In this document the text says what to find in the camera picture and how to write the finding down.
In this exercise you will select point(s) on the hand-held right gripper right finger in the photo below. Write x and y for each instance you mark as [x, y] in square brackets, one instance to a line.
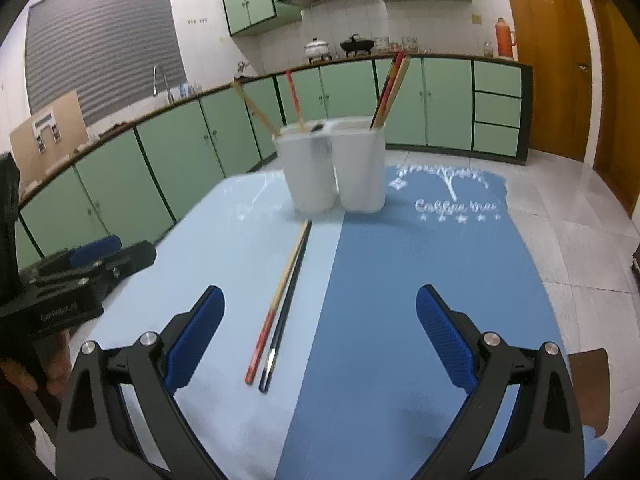
[445, 340]

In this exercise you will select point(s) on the small glass jar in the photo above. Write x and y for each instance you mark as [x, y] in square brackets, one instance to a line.
[488, 49]

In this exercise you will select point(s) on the dark furniture edge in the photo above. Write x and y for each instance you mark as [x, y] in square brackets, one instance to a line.
[636, 265]

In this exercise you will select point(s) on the brown wooden chair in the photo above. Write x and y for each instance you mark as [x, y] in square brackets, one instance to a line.
[590, 390]

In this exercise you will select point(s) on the person's left hand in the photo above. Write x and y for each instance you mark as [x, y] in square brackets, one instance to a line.
[59, 365]

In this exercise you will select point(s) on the orange thermos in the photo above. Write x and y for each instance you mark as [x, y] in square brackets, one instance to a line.
[504, 37]

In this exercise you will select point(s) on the cardboard box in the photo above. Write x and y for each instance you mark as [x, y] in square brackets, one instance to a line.
[65, 145]

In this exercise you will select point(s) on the plain wooden chopstick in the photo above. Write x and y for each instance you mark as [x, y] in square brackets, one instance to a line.
[395, 89]

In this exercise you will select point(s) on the green kitchen counter cabinets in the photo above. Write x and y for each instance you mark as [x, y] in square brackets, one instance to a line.
[170, 150]

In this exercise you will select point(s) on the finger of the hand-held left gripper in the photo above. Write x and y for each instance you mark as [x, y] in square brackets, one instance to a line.
[95, 250]
[130, 260]

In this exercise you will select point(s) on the white cooking pot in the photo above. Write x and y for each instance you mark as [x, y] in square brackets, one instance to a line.
[317, 49]

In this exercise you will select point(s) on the black chopstick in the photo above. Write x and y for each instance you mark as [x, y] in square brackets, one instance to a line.
[378, 107]
[289, 300]

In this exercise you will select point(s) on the grey window blind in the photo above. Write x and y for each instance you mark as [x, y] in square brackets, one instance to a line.
[100, 45]

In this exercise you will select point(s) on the black wok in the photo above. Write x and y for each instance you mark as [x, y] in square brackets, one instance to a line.
[357, 45]

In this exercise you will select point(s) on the metal faucet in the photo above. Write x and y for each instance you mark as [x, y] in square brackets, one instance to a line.
[156, 80]

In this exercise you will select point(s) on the dark blue printed mat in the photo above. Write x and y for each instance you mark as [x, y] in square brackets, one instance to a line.
[400, 270]

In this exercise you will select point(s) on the wooden door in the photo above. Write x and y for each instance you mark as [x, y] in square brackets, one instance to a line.
[545, 60]
[617, 110]

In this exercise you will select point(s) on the light blue mat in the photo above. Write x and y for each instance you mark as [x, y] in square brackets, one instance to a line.
[225, 240]

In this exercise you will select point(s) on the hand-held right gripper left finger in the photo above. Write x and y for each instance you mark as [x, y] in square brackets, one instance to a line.
[197, 340]

